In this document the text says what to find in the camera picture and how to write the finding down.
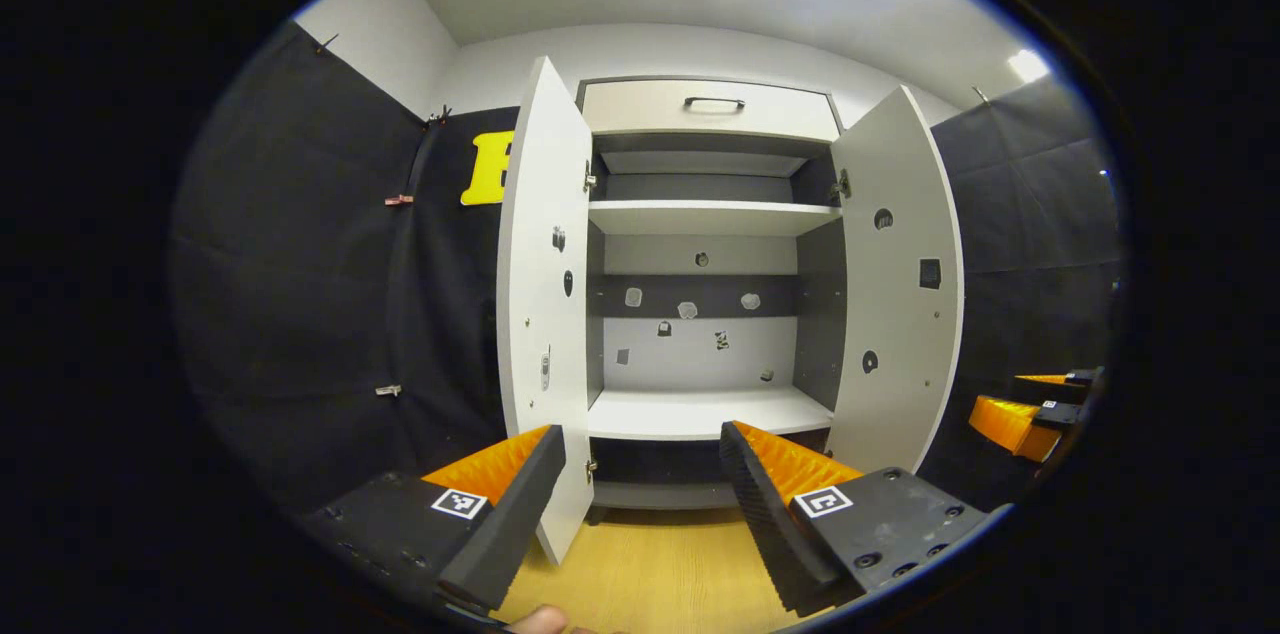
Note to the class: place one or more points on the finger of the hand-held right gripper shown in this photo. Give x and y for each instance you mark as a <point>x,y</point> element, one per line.
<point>1050,387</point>
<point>1005,422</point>

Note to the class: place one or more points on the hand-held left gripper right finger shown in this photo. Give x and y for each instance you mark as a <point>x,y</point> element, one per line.
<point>770,524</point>

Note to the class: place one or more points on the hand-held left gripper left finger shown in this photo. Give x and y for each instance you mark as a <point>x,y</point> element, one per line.
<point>510,524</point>

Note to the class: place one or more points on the cabinet door with headphone sticker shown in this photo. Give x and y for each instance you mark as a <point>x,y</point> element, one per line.
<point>900,314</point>

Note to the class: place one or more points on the grey double-door shoe cabinet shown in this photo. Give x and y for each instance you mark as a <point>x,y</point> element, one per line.
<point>700,354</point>

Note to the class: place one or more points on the cabinet door with camera sticker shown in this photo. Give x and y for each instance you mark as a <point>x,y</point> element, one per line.
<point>540,264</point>

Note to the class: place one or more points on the white cabinet shelf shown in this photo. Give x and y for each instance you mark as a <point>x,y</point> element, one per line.
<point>700,412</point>
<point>710,217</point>

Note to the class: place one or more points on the grey cabinet drawer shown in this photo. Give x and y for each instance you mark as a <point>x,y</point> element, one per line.
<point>640,109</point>

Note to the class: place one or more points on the black backdrop cloth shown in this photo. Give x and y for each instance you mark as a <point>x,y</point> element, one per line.
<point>300,314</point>

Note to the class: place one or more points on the small ceiling light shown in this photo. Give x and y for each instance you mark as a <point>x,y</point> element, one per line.
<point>1028,66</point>

